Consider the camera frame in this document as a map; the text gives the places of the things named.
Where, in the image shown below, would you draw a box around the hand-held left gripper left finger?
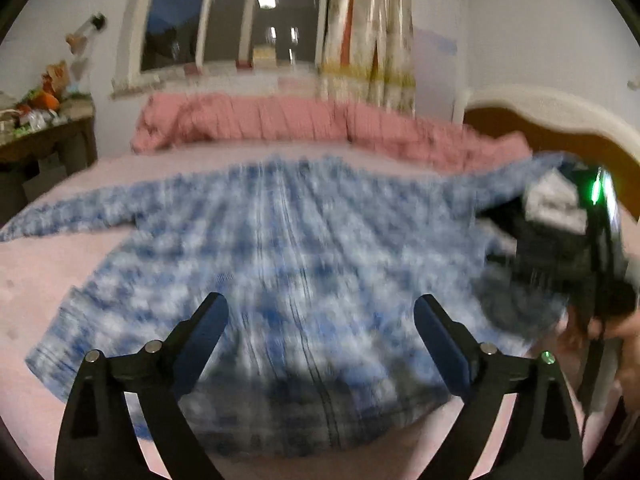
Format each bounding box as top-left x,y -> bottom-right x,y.
54,292 -> 230,480

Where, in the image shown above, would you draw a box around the pink quilted blanket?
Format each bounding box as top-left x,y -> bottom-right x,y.
131,91 -> 533,171

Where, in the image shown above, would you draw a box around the patterned curtain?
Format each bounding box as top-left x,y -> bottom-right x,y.
315,0 -> 417,111

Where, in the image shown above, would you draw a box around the blue plaid shirt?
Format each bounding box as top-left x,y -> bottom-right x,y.
0,152 -> 581,461

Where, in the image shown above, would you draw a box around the wooden headboard with cream trim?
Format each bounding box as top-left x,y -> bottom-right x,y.
452,85 -> 640,201

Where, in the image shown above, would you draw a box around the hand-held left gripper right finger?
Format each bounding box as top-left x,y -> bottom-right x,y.
413,294 -> 585,480

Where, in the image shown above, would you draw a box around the wall hanging ornament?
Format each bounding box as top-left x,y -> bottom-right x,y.
65,12 -> 108,55

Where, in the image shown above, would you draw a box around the person's right hand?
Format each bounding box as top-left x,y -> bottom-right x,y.
555,305 -> 640,361

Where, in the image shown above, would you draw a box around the wooden desk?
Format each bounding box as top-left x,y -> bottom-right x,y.
0,100 -> 98,226

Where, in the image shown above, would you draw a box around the window with white frame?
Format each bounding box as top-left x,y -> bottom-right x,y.
112,0 -> 331,96

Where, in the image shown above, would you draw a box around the orange toy clutter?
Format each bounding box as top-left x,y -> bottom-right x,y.
12,60 -> 73,113

